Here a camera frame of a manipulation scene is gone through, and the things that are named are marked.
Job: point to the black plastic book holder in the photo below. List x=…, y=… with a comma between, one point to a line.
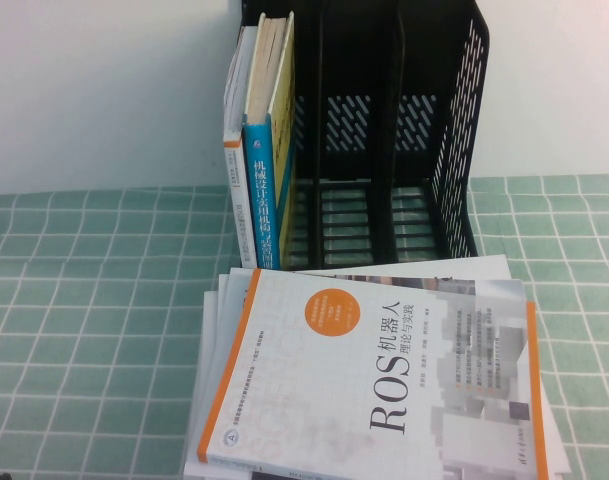
x=359, y=60

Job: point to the AgileX robot photo brochure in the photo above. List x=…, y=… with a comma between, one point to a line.
x=434, y=287

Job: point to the green checkered tablecloth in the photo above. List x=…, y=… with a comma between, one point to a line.
x=84, y=300

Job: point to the white orange-banded book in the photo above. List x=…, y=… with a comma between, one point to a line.
x=334, y=375
x=236, y=200

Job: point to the blue spine yellow book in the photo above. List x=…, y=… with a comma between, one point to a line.
x=262, y=200

